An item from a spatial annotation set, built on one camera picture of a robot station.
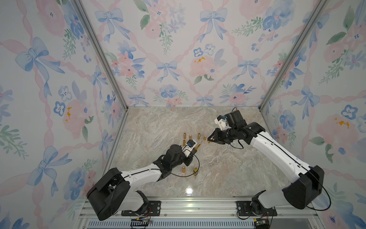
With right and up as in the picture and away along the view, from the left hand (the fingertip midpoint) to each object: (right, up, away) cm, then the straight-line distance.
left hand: (195, 148), depth 82 cm
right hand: (+8, +7, -5) cm, 11 cm away
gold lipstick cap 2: (-2, +5, +18) cm, 19 cm away
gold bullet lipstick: (+1, +2, -2) cm, 3 cm away
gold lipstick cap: (+7, +5, -7) cm, 11 cm away
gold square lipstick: (+1, -14, +6) cm, 15 cm away
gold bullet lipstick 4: (-7, -13, +2) cm, 15 cm away
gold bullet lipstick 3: (+4, +5, +17) cm, 19 cm away
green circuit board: (+34, -36, -9) cm, 50 cm away
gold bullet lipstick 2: (-6, +6, +18) cm, 20 cm away
